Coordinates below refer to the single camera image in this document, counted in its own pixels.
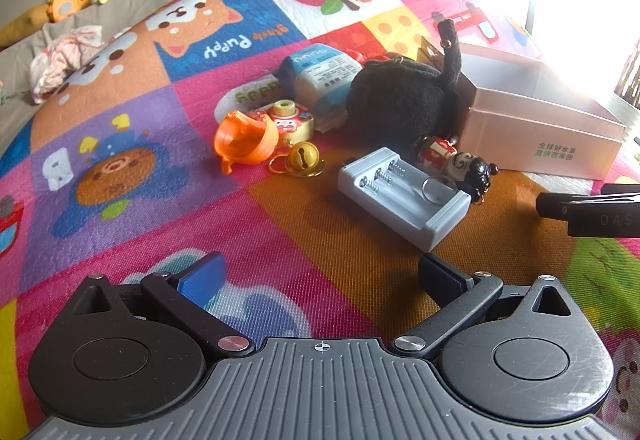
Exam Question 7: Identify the colourful printed play mat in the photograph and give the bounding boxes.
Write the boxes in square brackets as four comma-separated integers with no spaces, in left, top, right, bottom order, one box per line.
[0,0,640,440]

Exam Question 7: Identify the black plush toy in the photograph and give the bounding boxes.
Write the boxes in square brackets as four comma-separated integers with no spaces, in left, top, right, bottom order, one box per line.
[347,13,464,142]

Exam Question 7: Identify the blue white tissue pack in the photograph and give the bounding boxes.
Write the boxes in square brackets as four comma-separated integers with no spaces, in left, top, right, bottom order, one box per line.
[277,43,364,134]

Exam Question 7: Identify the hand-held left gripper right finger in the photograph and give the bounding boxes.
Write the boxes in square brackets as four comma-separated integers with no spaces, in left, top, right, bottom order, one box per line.
[390,253,576,361]

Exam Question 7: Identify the red black doll keychain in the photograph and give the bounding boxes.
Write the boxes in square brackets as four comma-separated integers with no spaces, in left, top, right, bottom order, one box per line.
[414,135,499,207]

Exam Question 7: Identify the crumpled white pink cloth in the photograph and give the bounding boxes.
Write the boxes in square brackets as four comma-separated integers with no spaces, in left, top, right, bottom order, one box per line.
[29,24,106,105]

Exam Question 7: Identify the orange plastic toy cup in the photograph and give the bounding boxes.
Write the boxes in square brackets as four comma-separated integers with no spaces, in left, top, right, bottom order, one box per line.
[214,111,279,176]

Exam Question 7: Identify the pink cardboard box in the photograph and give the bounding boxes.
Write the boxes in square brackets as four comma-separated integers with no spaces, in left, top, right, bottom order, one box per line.
[417,36,627,181]

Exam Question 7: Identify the gold bell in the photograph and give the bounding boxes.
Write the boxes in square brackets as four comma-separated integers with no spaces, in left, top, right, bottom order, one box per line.
[268,141,325,179]

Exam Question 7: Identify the grey bed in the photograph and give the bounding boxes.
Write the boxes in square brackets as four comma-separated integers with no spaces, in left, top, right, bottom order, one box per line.
[0,0,251,151]

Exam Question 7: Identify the white battery holder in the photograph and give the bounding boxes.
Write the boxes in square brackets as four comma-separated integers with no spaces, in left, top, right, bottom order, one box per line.
[337,147,472,253]

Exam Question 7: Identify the yellow pillow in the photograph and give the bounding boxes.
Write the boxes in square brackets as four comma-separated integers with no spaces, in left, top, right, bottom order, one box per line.
[0,3,54,49]

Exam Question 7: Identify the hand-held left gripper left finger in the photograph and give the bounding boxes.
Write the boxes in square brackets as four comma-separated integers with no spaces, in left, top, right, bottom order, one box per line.
[67,251,256,361]

